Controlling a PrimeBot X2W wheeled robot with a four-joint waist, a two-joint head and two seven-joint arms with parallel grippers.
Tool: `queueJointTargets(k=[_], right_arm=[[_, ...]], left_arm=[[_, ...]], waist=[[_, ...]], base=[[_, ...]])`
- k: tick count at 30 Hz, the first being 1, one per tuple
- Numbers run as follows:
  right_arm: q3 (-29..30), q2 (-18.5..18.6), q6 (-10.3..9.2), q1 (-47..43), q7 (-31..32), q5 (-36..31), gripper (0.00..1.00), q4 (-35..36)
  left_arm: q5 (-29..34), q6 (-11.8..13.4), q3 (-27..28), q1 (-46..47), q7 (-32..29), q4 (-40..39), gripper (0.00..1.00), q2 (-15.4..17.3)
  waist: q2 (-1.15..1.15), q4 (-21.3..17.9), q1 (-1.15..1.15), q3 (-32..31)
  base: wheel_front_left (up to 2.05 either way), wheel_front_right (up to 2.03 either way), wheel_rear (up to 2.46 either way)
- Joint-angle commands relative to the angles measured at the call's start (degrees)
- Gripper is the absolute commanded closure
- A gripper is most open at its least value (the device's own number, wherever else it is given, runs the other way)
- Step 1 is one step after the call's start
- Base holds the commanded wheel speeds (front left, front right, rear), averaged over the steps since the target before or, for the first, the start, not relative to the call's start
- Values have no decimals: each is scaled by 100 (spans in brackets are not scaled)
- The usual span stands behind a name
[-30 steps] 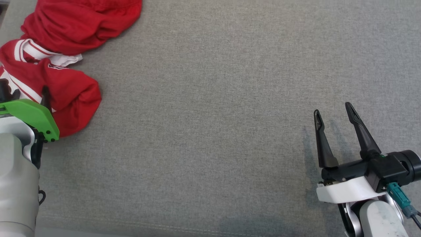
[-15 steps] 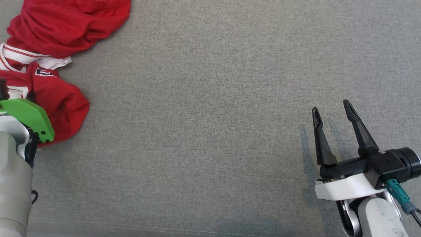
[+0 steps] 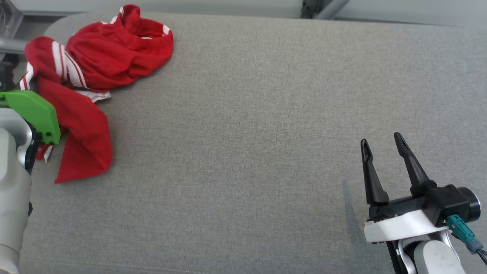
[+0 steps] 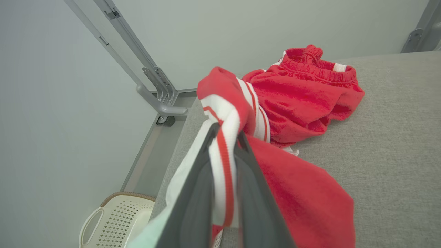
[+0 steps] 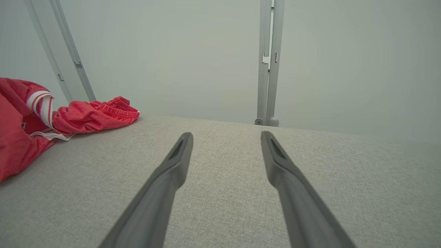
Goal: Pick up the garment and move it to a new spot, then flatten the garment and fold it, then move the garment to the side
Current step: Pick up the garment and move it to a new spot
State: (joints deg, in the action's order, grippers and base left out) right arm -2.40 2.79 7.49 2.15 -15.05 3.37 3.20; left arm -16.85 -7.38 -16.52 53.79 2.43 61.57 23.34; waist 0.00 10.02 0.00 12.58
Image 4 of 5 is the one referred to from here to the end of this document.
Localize grey metal partition post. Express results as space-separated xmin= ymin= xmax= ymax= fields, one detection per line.
xmin=64 ymin=0 xmax=188 ymax=116
xmin=401 ymin=0 xmax=441 ymax=54

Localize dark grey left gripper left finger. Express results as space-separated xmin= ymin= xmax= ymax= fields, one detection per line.
xmin=155 ymin=123 xmax=221 ymax=248

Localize cream perforated laundry basket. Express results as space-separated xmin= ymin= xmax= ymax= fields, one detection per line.
xmin=79 ymin=192 xmax=156 ymax=248

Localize grey partition base rail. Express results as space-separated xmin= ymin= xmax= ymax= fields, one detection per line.
xmin=121 ymin=89 xmax=197 ymax=193

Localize red shorts with elastic waistband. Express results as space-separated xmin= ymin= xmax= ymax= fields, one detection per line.
xmin=241 ymin=44 xmax=365 ymax=148

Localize red shirt with white stripes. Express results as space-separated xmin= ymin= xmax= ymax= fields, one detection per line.
xmin=127 ymin=66 xmax=356 ymax=248

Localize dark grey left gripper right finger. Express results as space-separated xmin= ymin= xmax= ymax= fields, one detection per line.
xmin=234 ymin=132 xmax=297 ymax=248

